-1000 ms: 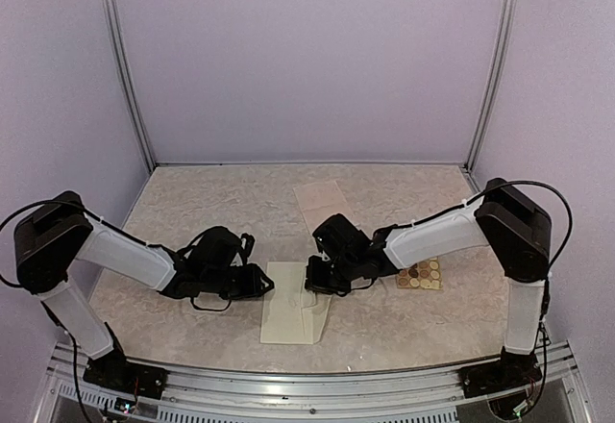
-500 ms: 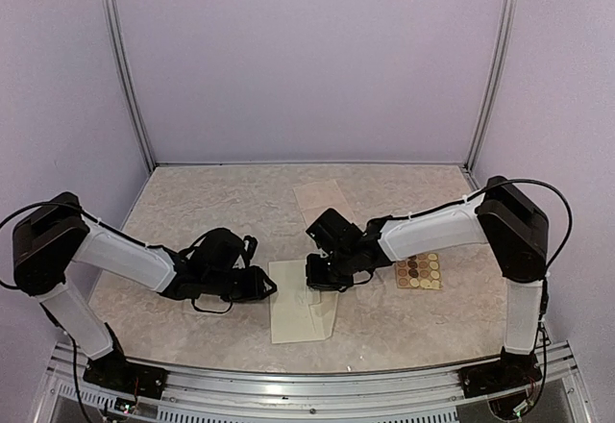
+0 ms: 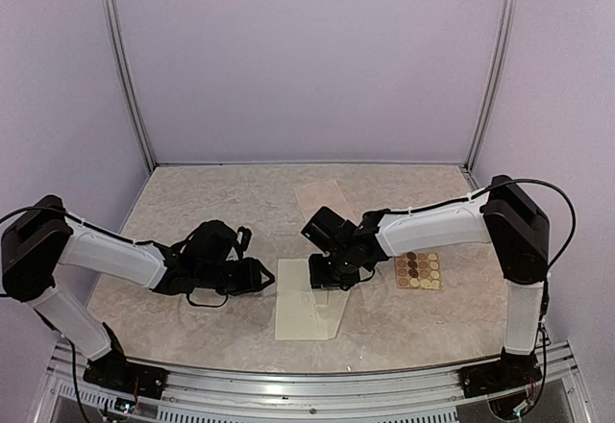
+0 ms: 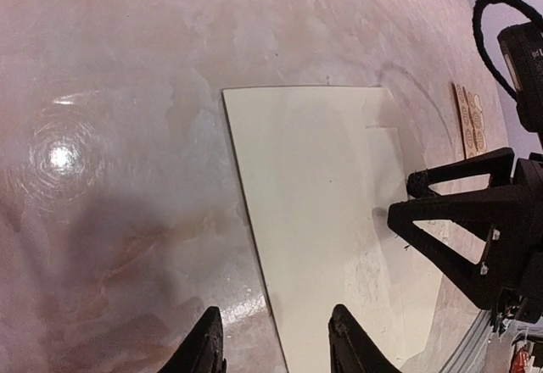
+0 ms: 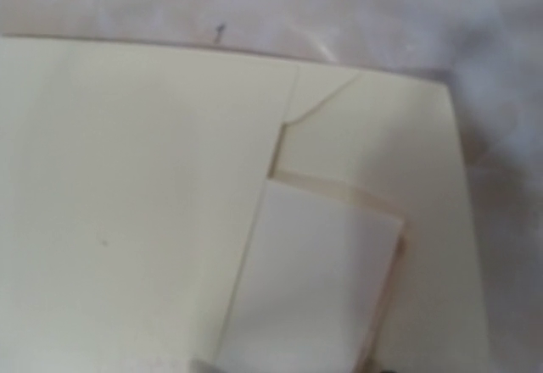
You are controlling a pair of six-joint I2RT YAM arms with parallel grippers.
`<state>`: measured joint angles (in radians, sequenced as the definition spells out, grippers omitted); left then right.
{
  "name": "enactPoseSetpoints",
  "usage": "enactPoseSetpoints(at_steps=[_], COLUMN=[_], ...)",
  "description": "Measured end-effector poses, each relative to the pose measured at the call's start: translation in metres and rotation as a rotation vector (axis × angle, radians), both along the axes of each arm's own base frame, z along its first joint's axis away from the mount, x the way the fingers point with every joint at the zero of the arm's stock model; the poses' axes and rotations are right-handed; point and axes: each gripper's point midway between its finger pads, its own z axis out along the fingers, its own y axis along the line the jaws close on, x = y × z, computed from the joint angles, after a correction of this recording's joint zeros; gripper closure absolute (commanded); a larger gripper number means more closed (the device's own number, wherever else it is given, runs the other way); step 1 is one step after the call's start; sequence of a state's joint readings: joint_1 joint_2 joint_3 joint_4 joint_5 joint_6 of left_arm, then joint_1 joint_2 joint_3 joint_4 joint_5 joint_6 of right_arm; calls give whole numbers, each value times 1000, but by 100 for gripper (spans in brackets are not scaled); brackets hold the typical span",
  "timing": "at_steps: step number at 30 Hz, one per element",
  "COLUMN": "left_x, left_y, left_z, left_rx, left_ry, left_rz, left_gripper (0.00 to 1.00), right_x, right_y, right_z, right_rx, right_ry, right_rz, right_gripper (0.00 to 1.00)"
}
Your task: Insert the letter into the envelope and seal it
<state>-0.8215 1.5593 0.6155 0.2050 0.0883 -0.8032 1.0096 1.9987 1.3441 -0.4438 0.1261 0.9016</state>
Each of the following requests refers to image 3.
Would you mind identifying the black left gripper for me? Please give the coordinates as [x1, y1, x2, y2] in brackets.
[198, 258, 276, 296]

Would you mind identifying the cream paper envelope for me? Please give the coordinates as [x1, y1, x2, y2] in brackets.
[275, 259, 350, 341]

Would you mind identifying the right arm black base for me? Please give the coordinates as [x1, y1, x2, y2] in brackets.
[458, 349, 543, 398]

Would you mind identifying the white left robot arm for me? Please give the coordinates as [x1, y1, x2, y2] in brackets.
[1, 195, 275, 389]

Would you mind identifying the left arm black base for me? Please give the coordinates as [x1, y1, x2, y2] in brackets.
[83, 323, 168, 400]

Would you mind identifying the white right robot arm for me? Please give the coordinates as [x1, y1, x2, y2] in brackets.
[301, 175, 550, 388]

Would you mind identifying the brown sticker sheet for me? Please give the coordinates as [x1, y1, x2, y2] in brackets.
[394, 251, 442, 290]

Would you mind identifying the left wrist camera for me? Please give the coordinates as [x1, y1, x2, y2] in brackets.
[233, 226, 252, 261]

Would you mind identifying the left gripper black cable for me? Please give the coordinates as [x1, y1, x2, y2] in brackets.
[184, 287, 230, 309]

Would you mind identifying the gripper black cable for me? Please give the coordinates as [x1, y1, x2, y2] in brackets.
[489, 177, 578, 299]
[184, 287, 230, 309]

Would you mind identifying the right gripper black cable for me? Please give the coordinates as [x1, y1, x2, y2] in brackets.
[489, 177, 578, 299]

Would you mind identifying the left aluminium frame post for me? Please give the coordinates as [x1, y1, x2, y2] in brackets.
[102, 0, 158, 173]

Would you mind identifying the aluminium frame post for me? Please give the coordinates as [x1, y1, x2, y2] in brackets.
[464, 0, 518, 173]
[102, 0, 158, 173]

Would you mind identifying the right aluminium frame post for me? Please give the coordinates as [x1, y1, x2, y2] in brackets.
[464, 0, 518, 173]

